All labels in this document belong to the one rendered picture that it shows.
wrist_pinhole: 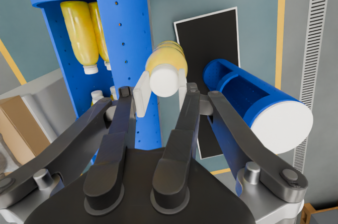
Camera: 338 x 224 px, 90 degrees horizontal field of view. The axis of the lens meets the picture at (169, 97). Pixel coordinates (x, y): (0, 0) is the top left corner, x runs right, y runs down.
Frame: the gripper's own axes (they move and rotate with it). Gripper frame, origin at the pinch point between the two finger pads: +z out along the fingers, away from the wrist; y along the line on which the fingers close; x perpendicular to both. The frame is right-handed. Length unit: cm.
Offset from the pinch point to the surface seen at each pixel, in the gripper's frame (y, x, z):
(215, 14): 34, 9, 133
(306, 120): 56, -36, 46
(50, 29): -33.1, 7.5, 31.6
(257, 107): 35, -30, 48
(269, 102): 39, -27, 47
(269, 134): 41, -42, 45
